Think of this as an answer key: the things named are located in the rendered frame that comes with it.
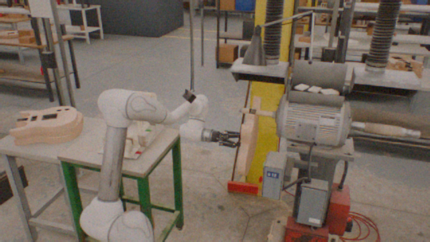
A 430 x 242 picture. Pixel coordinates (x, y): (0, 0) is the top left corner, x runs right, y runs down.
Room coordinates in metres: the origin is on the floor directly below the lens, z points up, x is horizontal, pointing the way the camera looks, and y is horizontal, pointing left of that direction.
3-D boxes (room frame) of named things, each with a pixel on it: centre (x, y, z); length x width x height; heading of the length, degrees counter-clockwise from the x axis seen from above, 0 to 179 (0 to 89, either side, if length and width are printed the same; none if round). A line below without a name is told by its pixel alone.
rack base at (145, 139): (2.01, 0.57, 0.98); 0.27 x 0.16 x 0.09; 77
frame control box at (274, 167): (1.49, -0.39, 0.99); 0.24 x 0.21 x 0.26; 73
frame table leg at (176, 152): (2.13, 0.29, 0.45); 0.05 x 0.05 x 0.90; 73
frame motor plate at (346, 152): (1.68, -0.61, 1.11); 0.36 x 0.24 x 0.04; 73
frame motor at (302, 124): (1.69, -0.54, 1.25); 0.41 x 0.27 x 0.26; 73
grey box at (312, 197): (1.53, -0.56, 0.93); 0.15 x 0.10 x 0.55; 73
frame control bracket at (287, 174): (1.55, -0.41, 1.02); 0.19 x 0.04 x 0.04; 163
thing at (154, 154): (1.98, 0.63, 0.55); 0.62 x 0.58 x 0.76; 73
